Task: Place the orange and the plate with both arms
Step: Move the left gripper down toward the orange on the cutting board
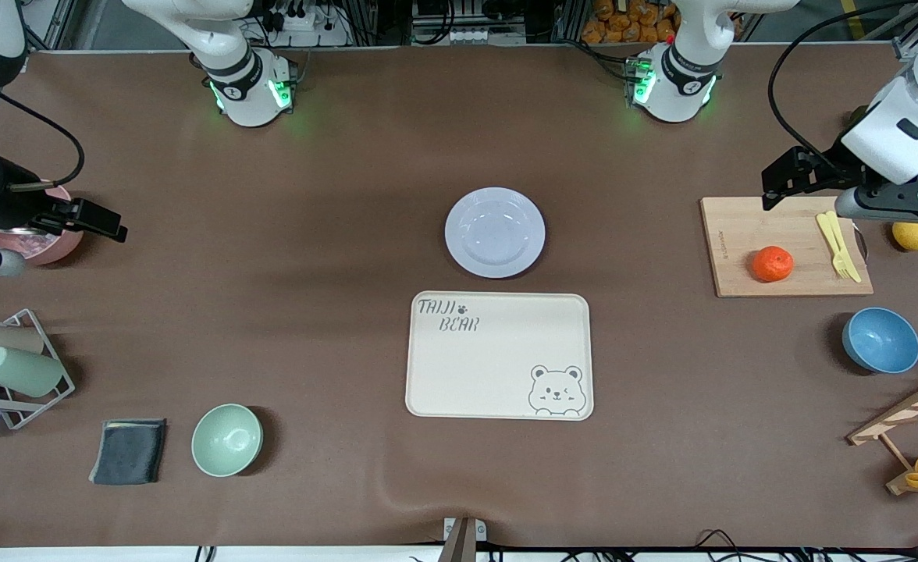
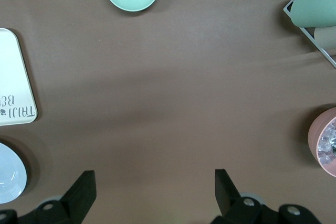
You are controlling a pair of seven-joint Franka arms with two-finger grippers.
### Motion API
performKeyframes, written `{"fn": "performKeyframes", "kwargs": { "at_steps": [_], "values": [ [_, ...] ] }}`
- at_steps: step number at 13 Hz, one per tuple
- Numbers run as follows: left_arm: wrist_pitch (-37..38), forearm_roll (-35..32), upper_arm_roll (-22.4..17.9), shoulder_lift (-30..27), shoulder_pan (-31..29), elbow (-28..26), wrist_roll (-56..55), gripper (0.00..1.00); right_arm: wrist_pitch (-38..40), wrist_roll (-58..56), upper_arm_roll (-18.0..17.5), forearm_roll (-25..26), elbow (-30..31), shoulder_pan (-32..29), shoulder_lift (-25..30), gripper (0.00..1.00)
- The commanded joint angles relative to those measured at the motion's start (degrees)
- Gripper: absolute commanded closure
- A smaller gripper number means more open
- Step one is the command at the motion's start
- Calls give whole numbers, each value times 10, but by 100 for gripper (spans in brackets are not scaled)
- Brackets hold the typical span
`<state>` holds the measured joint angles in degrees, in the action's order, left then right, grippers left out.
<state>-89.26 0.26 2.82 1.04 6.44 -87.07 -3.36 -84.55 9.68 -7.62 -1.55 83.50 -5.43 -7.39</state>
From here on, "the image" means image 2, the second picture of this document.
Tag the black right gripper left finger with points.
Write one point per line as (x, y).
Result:
(81, 195)

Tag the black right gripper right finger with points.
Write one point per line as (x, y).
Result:
(228, 197)

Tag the white round plate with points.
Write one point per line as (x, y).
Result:
(10, 174)

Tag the pink ribbed bowl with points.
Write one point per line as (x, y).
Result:
(313, 134)

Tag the clear crumpled pieces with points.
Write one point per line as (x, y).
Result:
(328, 142)

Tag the brown table cover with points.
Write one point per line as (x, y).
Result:
(168, 90)

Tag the cream bear print tray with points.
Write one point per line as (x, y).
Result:
(13, 77)

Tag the beige cup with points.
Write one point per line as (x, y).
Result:
(326, 37)

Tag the sage green cup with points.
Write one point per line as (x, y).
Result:
(315, 9)

